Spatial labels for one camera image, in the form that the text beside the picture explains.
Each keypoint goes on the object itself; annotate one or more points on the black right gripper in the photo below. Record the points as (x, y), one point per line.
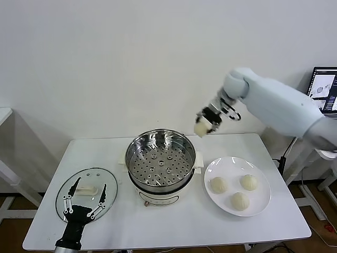
(214, 114)

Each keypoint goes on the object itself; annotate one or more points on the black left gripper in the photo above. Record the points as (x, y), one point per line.
(76, 218)

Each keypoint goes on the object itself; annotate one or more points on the white steamed baozi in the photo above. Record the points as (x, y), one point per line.
(240, 201)
(201, 129)
(218, 185)
(248, 182)

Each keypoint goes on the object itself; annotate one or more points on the round glass pot lid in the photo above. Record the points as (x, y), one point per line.
(105, 176)

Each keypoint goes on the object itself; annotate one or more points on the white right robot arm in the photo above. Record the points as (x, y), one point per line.
(276, 105)

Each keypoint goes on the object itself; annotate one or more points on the stainless steel steamer basket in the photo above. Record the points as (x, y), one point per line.
(160, 168)

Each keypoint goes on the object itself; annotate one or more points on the stainless steel steamer pot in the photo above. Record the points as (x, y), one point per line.
(158, 196)

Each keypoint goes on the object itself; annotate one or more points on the white round plate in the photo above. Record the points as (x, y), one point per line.
(260, 197)

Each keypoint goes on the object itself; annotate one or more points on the white empty side table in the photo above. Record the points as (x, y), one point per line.
(5, 114)

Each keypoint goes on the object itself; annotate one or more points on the white laptop side table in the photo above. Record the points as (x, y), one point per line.
(327, 155)

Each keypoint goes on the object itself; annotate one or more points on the grey open laptop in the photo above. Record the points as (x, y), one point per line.
(329, 89)

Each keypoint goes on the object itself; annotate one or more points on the small red floor object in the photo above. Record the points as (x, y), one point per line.
(329, 227)

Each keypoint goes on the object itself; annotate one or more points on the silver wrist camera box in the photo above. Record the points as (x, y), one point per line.
(226, 105)

